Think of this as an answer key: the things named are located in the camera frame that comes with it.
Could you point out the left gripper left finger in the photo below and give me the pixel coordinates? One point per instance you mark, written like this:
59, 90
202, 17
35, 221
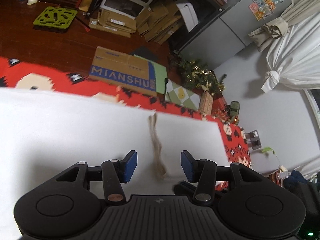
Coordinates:
74, 200

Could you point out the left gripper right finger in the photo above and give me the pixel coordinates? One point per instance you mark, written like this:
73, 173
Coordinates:
244, 201

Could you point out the white sweatshirt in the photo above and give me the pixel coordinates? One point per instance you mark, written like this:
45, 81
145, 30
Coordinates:
43, 133

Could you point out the navy blue fleece garment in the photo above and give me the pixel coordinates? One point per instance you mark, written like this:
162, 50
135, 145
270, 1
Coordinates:
293, 179

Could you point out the dark green gift box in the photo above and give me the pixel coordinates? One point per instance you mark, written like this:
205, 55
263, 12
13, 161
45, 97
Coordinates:
234, 109

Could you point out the small red dotted gift box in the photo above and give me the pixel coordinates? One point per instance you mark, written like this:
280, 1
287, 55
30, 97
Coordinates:
219, 107

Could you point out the kraft patterned gift box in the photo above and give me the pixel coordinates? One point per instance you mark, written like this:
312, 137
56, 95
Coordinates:
206, 103

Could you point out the green checkered floor mat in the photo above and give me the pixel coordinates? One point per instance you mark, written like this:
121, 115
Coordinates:
181, 96

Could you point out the Christmas garland with ornaments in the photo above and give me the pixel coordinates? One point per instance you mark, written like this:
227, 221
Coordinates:
196, 75

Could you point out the red Christmas pattern tablecloth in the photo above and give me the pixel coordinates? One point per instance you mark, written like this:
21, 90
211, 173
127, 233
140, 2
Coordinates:
27, 76

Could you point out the Mianshu flattened cardboard box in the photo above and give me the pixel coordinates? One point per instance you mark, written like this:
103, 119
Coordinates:
124, 70

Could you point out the white knotted curtain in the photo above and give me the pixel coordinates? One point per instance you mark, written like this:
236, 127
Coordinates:
293, 60

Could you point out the silver refrigerator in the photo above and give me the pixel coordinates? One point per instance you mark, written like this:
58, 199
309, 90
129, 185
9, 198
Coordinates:
226, 33

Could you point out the stack of flattened cardboard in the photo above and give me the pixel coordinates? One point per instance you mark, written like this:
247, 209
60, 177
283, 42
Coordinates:
156, 23

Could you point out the wall power outlet with plugs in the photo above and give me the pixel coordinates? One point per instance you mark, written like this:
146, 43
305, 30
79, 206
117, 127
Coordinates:
253, 140

